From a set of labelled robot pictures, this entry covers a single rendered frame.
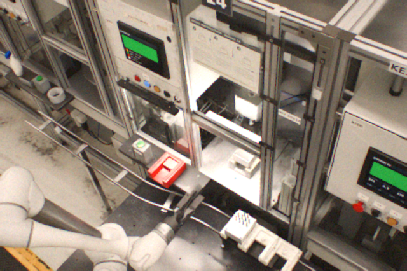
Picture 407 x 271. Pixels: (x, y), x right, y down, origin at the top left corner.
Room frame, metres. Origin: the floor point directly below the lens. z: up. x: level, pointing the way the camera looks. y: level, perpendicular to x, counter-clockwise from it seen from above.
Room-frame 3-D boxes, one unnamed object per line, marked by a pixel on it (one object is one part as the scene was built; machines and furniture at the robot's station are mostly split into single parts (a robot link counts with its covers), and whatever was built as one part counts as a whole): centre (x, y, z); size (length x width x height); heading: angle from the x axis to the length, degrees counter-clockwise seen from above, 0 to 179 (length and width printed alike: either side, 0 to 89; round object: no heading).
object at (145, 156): (1.48, 0.33, 0.97); 0.08 x 0.08 x 0.12; 48
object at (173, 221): (0.96, 0.17, 1.12); 0.09 x 0.07 x 0.08; 137
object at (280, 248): (0.93, -0.20, 0.84); 0.36 x 0.14 x 0.10; 48
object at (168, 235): (0.90, 0.22, 1.12); 0.09 x 0.06 x 0.09; 47
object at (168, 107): (1.49, 0.24, 1.37); 0.36 x 0.04 x 0.04; 48
